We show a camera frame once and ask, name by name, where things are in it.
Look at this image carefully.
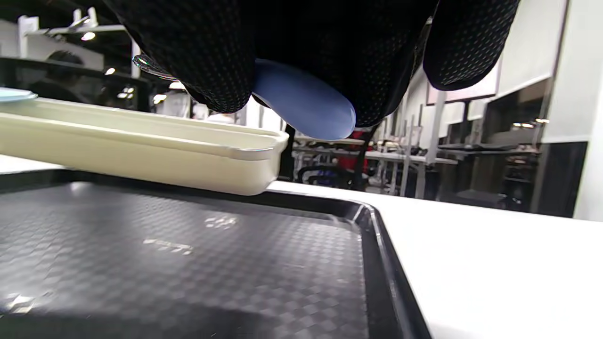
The blue lid lunch box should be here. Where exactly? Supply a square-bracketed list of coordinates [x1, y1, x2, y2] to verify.
[0, 87, 289, 196]

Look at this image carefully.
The blue handled spoon utensil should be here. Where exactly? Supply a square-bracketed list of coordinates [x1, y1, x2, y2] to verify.
[133, 54, 357, 141]

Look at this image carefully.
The person's right hand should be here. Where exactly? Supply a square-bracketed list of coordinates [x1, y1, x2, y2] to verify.
[103, 0, 521, 129]

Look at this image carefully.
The black plastic tray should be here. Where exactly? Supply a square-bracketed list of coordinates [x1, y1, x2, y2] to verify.
[0, 169, 432, 339]

